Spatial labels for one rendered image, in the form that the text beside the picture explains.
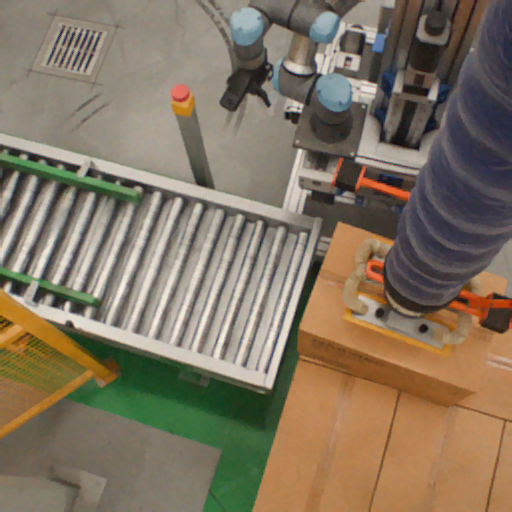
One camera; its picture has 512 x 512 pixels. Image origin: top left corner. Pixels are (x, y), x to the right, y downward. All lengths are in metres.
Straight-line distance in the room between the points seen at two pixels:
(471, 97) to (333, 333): 1.30
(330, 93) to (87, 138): 1.82
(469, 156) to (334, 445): 1.63
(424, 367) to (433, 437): 0.45
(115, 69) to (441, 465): 2.61
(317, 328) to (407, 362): 0.31
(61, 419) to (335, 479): 1.34
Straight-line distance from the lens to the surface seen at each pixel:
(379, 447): 2.60
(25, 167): 2.99
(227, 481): 3.13
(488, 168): 1.14
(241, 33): 1.63
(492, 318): 2.06
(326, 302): 2.26
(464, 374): 2.27
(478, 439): 2.67
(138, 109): 3.73
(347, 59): 2.64
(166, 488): 3.16
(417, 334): 2.13
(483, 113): 1.05
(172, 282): 2.72
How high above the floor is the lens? 3.12
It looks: 71 degrees down
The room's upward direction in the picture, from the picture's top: 7 degrees counter-clockwise
